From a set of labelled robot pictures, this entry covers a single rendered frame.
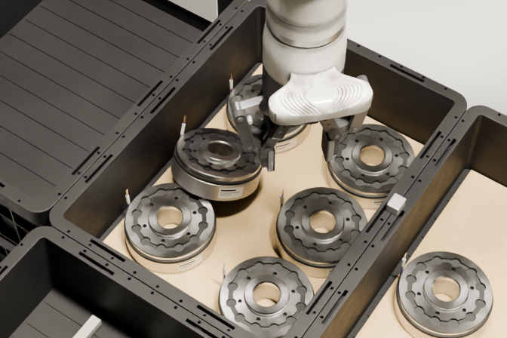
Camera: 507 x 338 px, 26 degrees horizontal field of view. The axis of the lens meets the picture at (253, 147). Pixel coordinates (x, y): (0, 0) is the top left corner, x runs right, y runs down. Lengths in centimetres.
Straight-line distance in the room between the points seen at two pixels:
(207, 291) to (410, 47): 57
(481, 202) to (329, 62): 41
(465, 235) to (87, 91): 50
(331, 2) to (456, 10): 79
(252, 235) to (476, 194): 27
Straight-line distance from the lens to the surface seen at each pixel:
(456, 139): 123
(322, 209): 124
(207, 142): 127
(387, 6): 168
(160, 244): 122
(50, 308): 123
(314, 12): 91
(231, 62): 135
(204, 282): 123
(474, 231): 129
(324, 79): 96
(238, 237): 126
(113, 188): 124
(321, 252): 122
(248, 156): 127
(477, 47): 164
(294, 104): 94
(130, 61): 143
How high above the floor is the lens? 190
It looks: 53 degrees down
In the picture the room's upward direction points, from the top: straight up
